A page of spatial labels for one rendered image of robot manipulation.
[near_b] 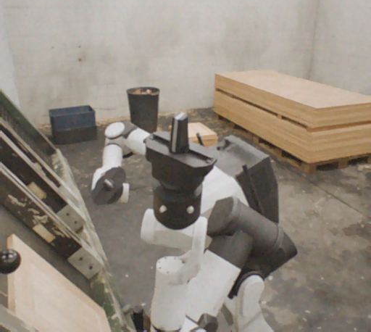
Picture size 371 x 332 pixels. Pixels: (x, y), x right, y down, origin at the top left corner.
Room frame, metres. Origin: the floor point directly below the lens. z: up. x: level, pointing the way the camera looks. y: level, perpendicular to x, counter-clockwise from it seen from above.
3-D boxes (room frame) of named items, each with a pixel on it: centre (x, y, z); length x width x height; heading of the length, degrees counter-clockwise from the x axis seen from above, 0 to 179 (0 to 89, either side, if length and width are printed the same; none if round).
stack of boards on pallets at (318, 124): (5.21, -1.48, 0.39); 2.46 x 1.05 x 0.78; 21
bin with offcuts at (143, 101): (5.48, 0.55, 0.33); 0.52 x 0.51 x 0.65; 21
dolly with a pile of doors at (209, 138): (4.34, -0.10, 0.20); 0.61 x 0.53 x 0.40; 21
